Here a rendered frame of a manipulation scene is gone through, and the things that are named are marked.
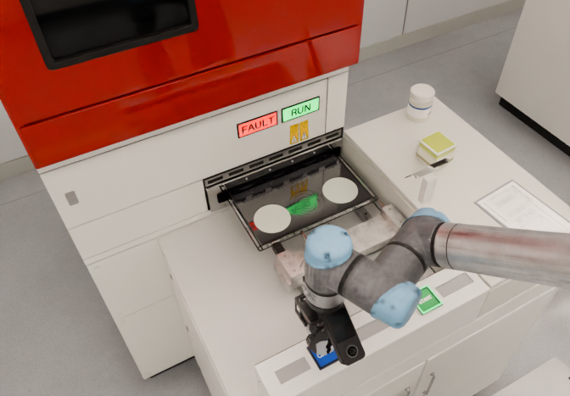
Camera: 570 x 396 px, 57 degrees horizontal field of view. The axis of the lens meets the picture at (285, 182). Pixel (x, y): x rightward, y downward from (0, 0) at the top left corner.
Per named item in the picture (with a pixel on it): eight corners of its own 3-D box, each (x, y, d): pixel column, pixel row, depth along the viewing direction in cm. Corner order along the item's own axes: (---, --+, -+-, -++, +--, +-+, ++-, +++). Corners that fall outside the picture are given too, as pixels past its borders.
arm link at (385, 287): (438, 264, 80) (377, 231, 85) (402, 316, 74) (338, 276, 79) (429, 292, 86) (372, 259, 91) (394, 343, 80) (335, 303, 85)
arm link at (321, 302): (356, 285, 89) (315, 306, 86) (354, 299, 92) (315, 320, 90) (333, 253, 94) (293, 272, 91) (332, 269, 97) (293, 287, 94)
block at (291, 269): (276, 260, 134) (276, 253, 132) (287, 255, 135) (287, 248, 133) (291, 284, 129) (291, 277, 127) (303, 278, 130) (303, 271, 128)
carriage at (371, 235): (274, 269, 136) (273, 262, 134) (388, 216, 147) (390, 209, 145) (288, 292, 131) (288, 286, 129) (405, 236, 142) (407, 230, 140)
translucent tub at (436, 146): (414, 157, 147) (418, 138, 143) (433, 147, 150) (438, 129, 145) (433, 172, 143) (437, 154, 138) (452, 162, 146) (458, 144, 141)
